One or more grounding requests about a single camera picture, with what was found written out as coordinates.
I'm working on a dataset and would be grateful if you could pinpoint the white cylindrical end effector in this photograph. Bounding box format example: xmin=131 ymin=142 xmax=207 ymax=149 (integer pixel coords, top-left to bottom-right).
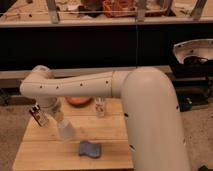
xmin=57 ymin=119 xmax=74 ymax=141

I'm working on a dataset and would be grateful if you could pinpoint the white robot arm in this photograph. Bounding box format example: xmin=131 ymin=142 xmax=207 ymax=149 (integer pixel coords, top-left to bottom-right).
xmin=20 ymin=65 xmax=191 ymax=171

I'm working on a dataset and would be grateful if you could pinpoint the blue eraser sponge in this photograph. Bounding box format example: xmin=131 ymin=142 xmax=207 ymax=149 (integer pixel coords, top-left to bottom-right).
xmin=78 ymin=140 xmax=101 ymax=159

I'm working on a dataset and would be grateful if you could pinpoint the orange ceramic bowl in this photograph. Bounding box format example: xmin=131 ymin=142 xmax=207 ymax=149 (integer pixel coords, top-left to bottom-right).
xmin=66 ymin=97 xmax=91 ymax=106

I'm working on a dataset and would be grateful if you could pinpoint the small dark card box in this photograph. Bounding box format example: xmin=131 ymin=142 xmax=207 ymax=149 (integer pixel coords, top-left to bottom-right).
xmin=29 ymin=105 xmax=48 ymax=127

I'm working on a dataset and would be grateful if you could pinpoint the small clear glass bottle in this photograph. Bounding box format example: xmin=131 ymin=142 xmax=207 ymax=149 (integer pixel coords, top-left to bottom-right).
xmin=95 ymin=98 xmax=105 ymax=117

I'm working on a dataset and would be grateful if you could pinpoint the orange basket on shelf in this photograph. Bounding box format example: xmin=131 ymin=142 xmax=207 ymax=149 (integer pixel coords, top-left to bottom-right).
xmin=102 ymin=0 xmax=135 ymax=17

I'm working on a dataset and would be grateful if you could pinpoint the silver metal dome lamp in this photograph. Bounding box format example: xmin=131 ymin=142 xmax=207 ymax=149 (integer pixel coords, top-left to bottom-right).
xmin=173 ymin=38 xmax=213 ymax=64

